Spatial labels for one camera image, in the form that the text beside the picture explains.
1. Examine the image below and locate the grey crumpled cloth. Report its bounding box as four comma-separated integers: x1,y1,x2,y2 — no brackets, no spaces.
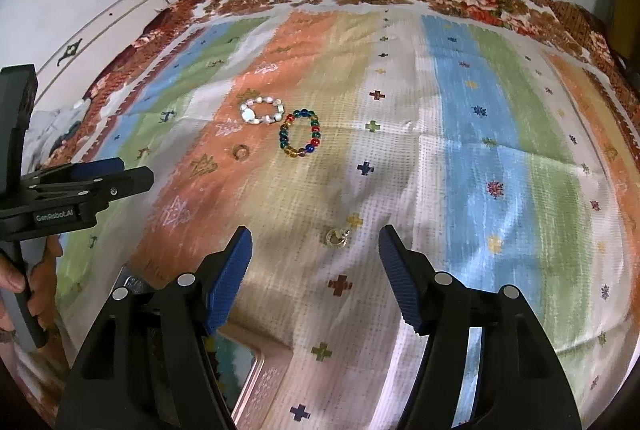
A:
24,107,97,173

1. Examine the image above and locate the silver tin box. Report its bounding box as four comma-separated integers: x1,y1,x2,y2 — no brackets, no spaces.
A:
117,262,294,430

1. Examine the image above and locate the white headboard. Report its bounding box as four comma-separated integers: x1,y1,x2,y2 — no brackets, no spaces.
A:
34,0,179,87

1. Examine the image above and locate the white pearl bracelet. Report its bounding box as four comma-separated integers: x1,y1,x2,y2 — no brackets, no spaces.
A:
236,95,287,127

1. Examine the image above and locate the striped colourful blanket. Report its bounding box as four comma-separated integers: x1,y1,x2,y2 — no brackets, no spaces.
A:
50,5,632,430

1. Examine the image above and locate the small silver ring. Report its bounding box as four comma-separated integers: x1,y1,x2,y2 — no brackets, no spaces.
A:
323,228,351,249

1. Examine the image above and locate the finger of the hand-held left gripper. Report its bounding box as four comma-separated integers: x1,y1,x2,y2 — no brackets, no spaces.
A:
37,157,126,183
29,165,155,212

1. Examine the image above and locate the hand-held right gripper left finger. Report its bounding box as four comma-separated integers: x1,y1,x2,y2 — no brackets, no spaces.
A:
54,225,253,430

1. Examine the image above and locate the multicolour glass bead bracelet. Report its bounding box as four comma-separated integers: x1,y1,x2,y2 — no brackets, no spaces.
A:
277,108,322,159

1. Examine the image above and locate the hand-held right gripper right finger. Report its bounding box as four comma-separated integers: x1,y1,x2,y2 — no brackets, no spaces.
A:
377,225,583,430

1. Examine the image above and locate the person's left hand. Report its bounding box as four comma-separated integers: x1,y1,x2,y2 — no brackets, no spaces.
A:
0,235,65,335

